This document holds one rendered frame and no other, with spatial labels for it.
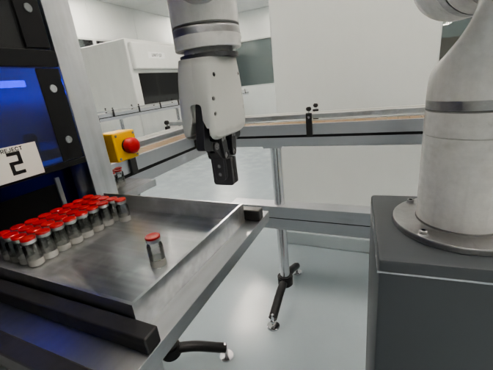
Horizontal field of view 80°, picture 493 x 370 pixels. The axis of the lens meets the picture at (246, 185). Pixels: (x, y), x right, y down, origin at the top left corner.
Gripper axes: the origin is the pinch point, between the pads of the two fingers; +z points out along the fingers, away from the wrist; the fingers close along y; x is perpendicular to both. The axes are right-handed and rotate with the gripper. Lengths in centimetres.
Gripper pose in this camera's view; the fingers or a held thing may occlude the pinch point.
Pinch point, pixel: (224, 169)
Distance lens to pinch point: 43.2
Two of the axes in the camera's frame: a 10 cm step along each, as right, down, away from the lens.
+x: 9.1, 0.4, -4.1
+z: 1.1, 9.4, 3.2
